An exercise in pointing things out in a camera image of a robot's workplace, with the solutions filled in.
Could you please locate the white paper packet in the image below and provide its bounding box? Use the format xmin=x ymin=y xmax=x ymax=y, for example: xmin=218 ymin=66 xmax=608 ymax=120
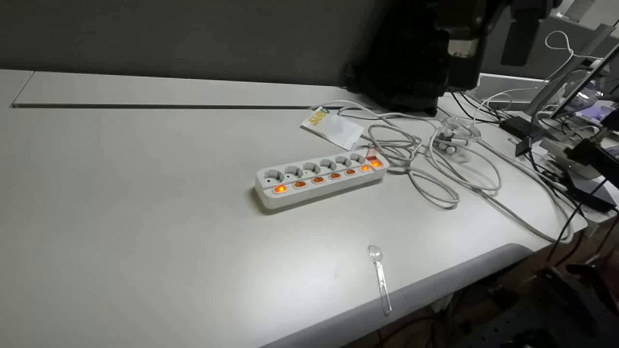
xmin=300 ymin=107 xmax=365 ymax=151

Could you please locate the black power brick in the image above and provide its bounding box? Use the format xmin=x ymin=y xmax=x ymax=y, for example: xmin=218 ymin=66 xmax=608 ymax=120
xmin=499 ymin=116 xmax=535 ymax=142

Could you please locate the black bag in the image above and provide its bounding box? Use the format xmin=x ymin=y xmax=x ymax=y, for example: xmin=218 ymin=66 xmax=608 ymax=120
xmin=344 ymin=0 xmax=453 ymax=116

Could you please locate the laptop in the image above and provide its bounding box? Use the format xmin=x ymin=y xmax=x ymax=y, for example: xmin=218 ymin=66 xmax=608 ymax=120
xmin=550 ymin=43 xmax=619 ymax=124

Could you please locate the camera on mount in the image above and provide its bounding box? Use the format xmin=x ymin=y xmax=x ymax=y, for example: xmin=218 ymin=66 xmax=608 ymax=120
xmin=563 ymin=110 xmax=619 ymax=190

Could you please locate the grey cable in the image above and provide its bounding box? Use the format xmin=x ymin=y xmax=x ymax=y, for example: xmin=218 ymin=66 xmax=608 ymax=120
xmin=309 ymin=99 xmax=576 ymax=245

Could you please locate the black cable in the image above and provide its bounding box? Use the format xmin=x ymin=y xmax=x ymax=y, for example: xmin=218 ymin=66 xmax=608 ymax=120
xmin=545 ymin=177 xmax=619 ymax=265

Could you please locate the clear plastic spoon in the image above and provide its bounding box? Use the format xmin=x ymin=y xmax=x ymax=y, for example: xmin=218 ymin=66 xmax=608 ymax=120
xmin=367 ymin=244 xmax=393 ymax=317

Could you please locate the white cable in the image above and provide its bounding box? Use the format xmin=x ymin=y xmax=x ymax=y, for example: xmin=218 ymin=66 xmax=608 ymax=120
xmin=545 ymin=30 xmax=600 ymax=66

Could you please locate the clear plastic bag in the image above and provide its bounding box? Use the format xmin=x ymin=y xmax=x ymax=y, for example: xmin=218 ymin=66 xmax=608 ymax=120
xmin=432 ymin=116 xmax=484 ymax=163

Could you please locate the white power strip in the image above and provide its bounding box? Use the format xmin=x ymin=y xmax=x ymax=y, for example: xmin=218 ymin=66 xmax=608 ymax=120
xmin=254 ymin=150 xmax=390 ymax=210

